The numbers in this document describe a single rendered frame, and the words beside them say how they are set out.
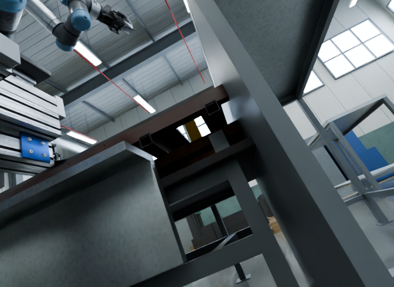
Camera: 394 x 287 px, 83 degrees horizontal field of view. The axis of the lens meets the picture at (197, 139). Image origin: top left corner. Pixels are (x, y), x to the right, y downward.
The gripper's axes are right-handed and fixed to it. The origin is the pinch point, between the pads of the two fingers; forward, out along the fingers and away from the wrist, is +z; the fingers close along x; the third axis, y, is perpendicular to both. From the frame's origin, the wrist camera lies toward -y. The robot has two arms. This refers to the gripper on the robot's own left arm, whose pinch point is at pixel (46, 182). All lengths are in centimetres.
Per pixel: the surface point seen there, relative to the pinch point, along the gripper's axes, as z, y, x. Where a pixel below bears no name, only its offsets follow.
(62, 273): 46, 21, -20
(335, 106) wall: -185, 545, 809
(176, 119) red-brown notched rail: 10, 77, -16
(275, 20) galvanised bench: -17, 134, -8
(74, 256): 42, 27, -20
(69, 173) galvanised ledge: 21, 43, -36
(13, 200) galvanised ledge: 21.1, 22.5, -36.4
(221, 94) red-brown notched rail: 9, 97, -16
